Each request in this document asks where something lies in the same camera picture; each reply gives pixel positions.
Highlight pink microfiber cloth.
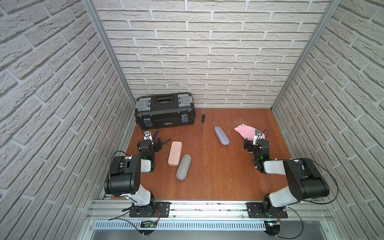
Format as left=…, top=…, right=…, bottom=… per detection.
left=234, top=124, right=258, bottom=141

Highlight lavender eyeglass case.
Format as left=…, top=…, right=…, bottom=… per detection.
left=214, top=126, right=230, bottom=146

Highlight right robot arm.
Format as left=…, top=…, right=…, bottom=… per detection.
left=244, top=139, right=330, bottom=216

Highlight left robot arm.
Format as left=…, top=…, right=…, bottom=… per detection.
left=104, top=140, right=163, bottom=212

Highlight pink eyeglass case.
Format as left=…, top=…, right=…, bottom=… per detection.
left=168, top=141, right=183, bottom=166

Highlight grey felt eyeglass case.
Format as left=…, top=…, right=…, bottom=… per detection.
left=176, top=154, right=192, bottom=181

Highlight black plastic toolbox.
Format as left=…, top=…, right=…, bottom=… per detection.
left=135, top=93, right=196, bottom=130

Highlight blue handled pliers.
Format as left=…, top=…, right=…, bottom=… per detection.
left=153, top=131, right=171, bottom=152

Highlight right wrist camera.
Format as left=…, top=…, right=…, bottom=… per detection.
left=253, top=130, right=263, bottom=145

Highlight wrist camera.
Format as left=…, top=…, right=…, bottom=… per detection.
left=253, top=130, right=263, bottom=145
left=143, top=131, right=153, bottom=141

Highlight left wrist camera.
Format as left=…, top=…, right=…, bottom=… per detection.
left=143, top=131, right=153, bottom=141

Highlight black handled screwdriver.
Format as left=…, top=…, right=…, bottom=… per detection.
left=202, top=113, right=206, bottom=130

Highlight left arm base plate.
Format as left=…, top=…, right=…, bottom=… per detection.
left=129, top=202, right=171, bottom=218

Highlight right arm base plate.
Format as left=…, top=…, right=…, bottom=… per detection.
left=246, top=202, right=288, bottom=219

